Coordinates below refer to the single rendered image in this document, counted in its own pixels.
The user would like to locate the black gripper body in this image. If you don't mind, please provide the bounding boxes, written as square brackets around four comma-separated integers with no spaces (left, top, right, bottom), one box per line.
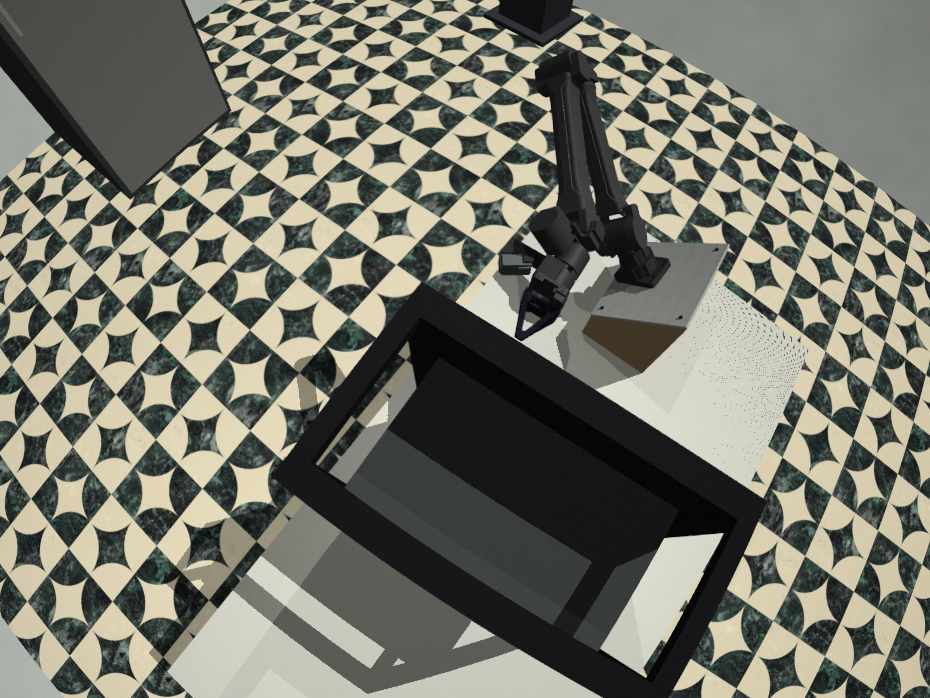
[525,263,577,312]

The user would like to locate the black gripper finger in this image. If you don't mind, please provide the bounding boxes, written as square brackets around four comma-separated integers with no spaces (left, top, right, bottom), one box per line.
[526,306,557,337]
[515,290,559,341]

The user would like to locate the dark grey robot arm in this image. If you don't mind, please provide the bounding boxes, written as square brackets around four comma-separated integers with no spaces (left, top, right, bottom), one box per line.
[498,49,671,289]

